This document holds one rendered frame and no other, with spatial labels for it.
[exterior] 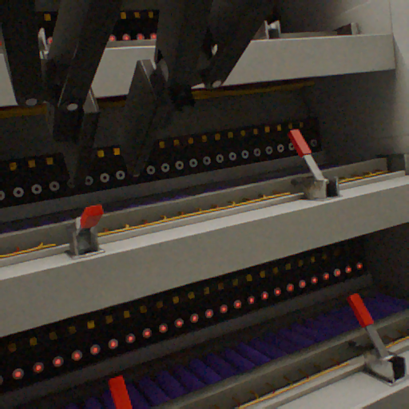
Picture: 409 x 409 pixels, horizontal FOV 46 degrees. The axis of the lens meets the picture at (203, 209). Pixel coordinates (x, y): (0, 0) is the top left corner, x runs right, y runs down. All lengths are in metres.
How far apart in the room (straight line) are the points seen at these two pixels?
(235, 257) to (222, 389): 0.13
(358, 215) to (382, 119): 0.21
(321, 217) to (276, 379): 0.17
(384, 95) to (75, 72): 0.56
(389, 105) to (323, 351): 0.34
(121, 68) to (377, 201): 0.31
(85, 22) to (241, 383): 0.40
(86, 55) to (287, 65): 0.41
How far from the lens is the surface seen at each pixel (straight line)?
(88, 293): 0.42
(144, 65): 0.26
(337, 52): 0.64
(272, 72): 0.58
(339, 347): 0.57
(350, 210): 0.54
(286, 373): 0.54
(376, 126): 0.73
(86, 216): 0.37
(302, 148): 0.56
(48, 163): 0.60
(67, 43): 0.21
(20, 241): 0.47
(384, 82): 0.72
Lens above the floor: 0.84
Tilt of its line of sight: 11 degrees up
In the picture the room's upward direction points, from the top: 17 degrees counter-clockwise
